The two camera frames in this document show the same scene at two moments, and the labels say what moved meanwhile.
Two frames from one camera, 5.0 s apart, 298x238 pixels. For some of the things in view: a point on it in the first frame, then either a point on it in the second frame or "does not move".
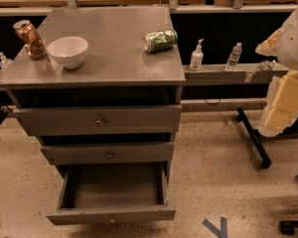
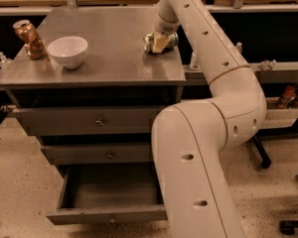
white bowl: x=68 y=51 does not move
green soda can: x=160 y=40 does not move
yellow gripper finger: x=288 y=95 -> x=165 y=23
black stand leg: x=256 y=140 does not move
